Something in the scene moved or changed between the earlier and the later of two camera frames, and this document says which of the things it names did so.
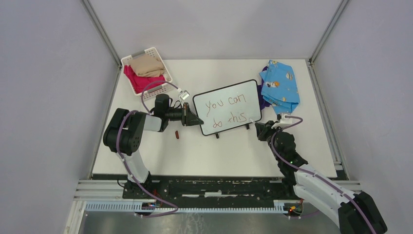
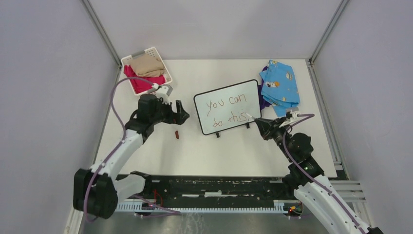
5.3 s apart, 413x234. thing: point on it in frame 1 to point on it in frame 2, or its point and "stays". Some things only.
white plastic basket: [147, 74] stays
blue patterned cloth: [279, 87] stays
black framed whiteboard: [228, 108] stays
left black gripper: [188, 118] to [178, 118]
